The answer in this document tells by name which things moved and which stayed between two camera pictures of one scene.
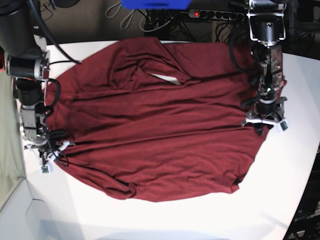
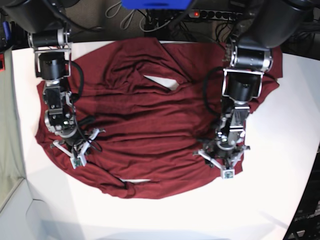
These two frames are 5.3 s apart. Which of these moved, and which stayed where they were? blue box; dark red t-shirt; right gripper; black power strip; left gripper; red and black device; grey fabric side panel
Moved: right gripper; left gripper; dark red t-shirt
Stayed: black power strip; red and black device; grey fabric side panel; blue box
